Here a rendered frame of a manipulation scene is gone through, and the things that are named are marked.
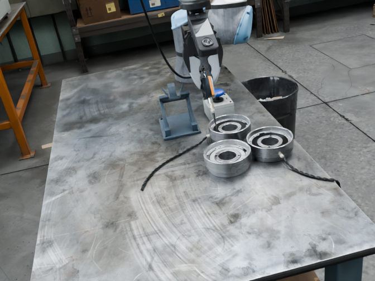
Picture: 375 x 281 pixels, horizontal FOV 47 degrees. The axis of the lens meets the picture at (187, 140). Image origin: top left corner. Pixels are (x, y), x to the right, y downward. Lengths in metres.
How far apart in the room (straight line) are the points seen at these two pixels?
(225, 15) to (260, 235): 0.80
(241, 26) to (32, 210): 1.60
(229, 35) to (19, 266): 1.41
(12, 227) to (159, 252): 1.72
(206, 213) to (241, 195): 0.09
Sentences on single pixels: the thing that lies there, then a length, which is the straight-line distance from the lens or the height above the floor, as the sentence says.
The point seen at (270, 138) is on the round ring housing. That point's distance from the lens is 1.02.
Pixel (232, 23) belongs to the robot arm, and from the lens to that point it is 1.40.
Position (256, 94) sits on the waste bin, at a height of 0.33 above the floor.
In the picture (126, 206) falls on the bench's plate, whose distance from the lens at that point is 0.91.
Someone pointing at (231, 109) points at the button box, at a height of 0.83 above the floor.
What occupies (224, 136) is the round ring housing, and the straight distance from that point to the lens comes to 1.03.
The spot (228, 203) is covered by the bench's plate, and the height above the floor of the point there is 0.80.
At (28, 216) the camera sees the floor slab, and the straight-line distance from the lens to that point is 2.47.
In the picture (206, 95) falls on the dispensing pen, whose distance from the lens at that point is 1.05.
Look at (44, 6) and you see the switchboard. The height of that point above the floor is 0.64.
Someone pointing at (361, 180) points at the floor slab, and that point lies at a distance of 2.33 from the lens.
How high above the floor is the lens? 1.33
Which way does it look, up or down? 28 degrees down
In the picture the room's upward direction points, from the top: 9 degrees counter-clockwise
